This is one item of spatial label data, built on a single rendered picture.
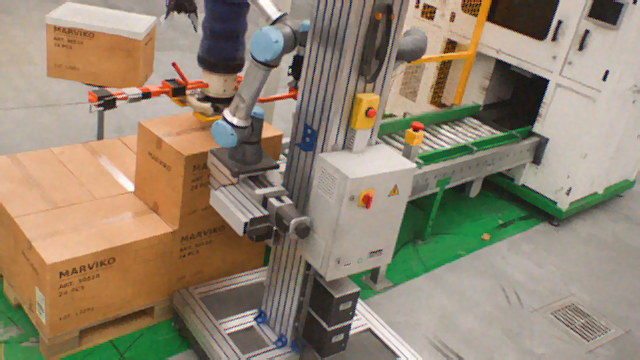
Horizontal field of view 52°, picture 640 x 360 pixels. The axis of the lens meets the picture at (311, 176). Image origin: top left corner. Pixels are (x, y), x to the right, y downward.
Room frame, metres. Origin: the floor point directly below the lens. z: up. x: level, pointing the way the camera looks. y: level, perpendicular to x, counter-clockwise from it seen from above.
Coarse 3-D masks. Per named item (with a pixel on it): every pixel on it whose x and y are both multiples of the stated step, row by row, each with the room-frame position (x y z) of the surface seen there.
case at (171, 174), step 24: (144, 120) 2.91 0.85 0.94; (168, 120) 2.96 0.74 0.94; (192, 120) 3.01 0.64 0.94; (144, 144) 2.84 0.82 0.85; (168, 144) 2.71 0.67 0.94; (192, 144) 2.75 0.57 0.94; (216, 144) 2.80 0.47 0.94; (264, 144) 2.98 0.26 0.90; (144, 168) 2.83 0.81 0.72; (168, 168) 2.70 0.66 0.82; (192, 168) 2.66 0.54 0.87; (144, 192) 2.82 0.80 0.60; (168, 192) 2.69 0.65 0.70; (192, 192) 2.67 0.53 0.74; (168, 216) 2.68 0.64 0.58; (192, 216) 2.68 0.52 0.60; (216, 216) 2.79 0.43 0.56
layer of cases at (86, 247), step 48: (96, 144) 3.33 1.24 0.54; (0, 192) 2.66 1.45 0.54; (48, 192) 2.74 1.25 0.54; (96, 192) 2.82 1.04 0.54; (0, 240) 2.61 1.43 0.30; (48, 240) 2.36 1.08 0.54; (96, 240) 2.42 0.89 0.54; (144, 240) 2.51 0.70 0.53; (192, 240) 2.70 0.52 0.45; (240, 240) 2.92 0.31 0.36; (48, 288) 2.20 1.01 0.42; (96, 288) 2.35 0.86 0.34; (144, 288) 2.53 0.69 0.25; (48, 336) 2.20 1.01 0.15
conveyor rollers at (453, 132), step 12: (456, 120) 4.88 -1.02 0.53; (468, 120) 4.93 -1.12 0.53; (396, 132) 4.39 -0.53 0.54; (432, 132) 4.51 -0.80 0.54; (444, 132) 4.55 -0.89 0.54; (456, 132) 4.59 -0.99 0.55; (468, 132) 4.64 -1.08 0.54; (480, 132) 4.69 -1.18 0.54; (492, 132) 4.78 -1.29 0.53; (396, 144) 4.15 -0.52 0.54; (420, 144) 4.24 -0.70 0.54; (432, 144) 4.28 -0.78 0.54; (444, 144) 4.32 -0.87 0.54; (456, 144) 4.36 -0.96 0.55; (504, 144) 4.59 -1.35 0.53
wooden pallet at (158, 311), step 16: (0, 272) 2.62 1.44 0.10; (240, 272) 2.94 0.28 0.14; (16, 304) 2.50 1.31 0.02; (160, 304) 2.59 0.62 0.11; (32, 320) 2.32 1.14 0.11; (128, 320) 2.54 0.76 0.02; (144, 320) 2.56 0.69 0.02; (160, 320) 2.60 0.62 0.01; (64, 336) 2.25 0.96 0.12; (80, 336) 2.37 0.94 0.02; (96, 336) 2.39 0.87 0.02; (112, 336) 2.41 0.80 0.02; (48, 352) 2.20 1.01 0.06; (64, 352) 2.25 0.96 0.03
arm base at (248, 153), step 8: (240, 144) 2.48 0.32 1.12; (248, 144) 2.48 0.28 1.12; (256, 144) 2.50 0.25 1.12; (232, 152) 2.48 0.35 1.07; (240, 152) 2.47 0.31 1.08; (248, 152) 2.47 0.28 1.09; (256, 152) 2.49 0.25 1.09; (232, 160) 2.48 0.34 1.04; (240, 160) 2.46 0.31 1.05; (248, 160) 2.47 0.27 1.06; (256, 160) 2.49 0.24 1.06
